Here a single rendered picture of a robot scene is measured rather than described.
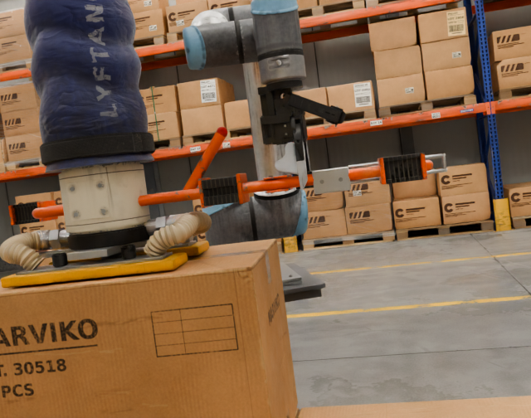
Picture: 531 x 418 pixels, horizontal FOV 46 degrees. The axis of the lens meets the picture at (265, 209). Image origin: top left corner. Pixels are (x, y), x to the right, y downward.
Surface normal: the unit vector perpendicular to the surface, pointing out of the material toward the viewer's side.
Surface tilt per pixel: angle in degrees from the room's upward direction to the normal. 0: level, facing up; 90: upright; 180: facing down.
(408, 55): 88
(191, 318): 90
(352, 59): 90
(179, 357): 90
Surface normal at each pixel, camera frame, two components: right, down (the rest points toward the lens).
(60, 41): 0.07, -0.19
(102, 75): 0.48, 0.30
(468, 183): -0.16, 0.10
